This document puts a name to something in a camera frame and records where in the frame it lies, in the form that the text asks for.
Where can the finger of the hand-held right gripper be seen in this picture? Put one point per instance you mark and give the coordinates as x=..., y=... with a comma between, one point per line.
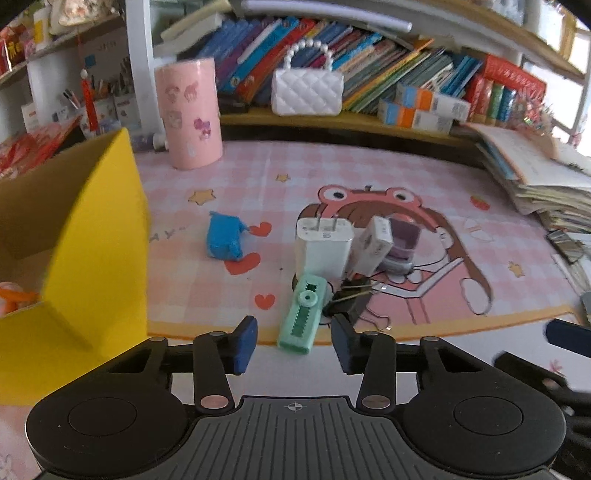
x=526, y=369
x=568, y=334

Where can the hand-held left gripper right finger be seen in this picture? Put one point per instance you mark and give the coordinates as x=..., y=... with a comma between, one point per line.
x=344, y=344

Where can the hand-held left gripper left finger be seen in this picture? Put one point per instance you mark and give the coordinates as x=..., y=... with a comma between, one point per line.
x=244, y=344

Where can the green correction tape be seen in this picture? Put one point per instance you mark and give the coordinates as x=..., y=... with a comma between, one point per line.
x=300, y=323

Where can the black binder clip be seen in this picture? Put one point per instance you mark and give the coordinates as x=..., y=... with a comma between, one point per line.
x=348, y=295

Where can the white charger plug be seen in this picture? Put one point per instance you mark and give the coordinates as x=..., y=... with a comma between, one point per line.
x=323, y=254

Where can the small white charger cube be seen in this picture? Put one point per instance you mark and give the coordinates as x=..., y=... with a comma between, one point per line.
x=371, y=244

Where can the blue toy block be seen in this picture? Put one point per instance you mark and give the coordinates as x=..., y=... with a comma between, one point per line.
x=224, y=237

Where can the small purple box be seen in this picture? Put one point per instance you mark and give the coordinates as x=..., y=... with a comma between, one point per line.
x=405, y=240

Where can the yellow cardboard box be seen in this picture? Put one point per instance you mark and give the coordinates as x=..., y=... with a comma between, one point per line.
x=101, y=258

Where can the pink plush toy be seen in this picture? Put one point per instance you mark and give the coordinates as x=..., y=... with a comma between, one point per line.
x=14, y=295

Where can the stack of papers and workbooks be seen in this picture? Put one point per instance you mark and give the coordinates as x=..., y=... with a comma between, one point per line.
x=531, y=166

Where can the pink checked tablecloth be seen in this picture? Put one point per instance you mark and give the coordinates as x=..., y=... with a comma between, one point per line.
x=415, y=184

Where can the iridescent tinsel decoration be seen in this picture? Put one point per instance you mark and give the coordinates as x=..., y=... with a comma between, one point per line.
x=531, y=115

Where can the pink cylinder container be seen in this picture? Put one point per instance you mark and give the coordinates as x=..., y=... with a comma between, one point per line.
x=189, y=115

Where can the orange blue white carton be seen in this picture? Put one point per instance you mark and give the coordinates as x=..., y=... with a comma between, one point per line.
x=401, y=115
x=415, y=94

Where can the blue hardcover book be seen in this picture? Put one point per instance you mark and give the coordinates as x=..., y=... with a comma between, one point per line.
x=508, y=106

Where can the green hardcover book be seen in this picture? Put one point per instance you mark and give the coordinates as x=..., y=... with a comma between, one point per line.
x=496, y=104

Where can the red hardcover book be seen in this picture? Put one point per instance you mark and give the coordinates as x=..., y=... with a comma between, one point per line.
x=487, y=102
x=474, y=99

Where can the white quilted handbag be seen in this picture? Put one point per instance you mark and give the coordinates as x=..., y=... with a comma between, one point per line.
x=304, y=94

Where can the white pen organizer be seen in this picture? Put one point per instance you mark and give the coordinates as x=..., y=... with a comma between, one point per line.
x=122, y=115

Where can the thick red dictionary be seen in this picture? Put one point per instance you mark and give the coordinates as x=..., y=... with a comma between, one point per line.
x=512, y=76

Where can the long row of colourful books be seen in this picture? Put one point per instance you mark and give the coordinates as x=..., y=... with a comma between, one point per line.
x=369, y=55

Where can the red tassel ornament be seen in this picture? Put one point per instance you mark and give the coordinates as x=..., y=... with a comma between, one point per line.
x=87, y=99

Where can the red gift packaging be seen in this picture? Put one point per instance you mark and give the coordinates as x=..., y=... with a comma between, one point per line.
x=27, y=147

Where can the white bookshelf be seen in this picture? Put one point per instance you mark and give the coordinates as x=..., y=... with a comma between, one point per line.
x=138, y=69

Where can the white box red label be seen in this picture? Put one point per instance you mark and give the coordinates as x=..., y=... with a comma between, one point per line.
x=31, y=119

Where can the beige book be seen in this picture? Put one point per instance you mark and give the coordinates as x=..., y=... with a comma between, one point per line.
x=194, y=27

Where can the white rabbit plush doll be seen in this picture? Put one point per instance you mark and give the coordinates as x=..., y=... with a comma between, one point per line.
x=78, y=14

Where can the red fortune figure decoration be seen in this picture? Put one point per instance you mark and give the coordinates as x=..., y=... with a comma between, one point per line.
x=9, y=48

